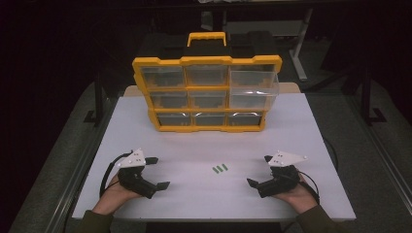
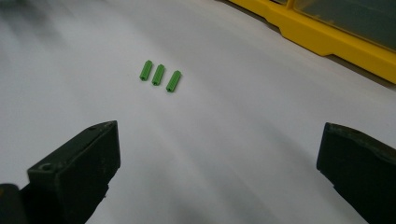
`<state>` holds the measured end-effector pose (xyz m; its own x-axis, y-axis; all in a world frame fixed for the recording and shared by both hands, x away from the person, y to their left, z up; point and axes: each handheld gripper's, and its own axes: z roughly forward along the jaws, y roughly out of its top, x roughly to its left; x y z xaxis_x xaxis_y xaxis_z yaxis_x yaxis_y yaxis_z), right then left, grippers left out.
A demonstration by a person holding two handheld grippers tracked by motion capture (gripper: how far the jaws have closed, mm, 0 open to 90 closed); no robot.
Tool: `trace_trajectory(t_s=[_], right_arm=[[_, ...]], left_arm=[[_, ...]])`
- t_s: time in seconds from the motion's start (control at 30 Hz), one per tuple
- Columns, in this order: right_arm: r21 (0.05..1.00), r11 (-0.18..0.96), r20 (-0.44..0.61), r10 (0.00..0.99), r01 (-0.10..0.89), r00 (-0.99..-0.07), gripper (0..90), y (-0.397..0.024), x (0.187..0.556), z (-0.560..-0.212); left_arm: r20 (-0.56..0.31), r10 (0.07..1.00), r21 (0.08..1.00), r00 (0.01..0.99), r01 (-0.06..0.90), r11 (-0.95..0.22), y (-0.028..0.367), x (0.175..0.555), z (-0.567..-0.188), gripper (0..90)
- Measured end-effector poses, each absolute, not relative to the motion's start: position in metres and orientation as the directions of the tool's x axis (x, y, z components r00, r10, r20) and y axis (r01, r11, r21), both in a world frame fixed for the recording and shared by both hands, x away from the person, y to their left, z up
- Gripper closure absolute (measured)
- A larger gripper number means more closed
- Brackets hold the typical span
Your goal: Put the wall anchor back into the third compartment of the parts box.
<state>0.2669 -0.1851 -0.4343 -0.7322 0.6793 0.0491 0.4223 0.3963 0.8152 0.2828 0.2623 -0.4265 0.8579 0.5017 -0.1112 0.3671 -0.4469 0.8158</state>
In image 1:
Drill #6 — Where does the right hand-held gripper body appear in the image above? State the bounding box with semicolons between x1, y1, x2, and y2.
257;150;308;199

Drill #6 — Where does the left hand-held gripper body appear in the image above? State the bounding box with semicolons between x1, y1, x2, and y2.
117;148;159;200

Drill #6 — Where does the large clear drawer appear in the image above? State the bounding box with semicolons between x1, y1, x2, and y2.
228;69;280;111

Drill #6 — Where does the yellow and black drawer organizer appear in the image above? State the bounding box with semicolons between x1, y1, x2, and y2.
131;31;283;133

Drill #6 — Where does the person's right hand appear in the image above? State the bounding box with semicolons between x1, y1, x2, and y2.
271;173;320;216

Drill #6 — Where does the person's left hand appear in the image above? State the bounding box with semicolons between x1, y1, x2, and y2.
91;173;144;216

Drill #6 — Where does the set of small clear drawers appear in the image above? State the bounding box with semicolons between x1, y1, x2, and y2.
139;64;264;127

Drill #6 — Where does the black metal stand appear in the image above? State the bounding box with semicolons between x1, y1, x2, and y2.
359;64;389;126
83;69;109;128

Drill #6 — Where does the white desk leg stand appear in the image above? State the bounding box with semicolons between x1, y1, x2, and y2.
289;8;315;83

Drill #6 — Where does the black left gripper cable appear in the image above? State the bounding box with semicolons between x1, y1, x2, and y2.
99;149;135;199

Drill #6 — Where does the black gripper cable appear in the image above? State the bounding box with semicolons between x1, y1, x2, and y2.
99;149;135;199
295;170;322;206

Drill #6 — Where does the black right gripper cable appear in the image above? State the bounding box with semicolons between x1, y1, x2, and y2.
295;170;322;206

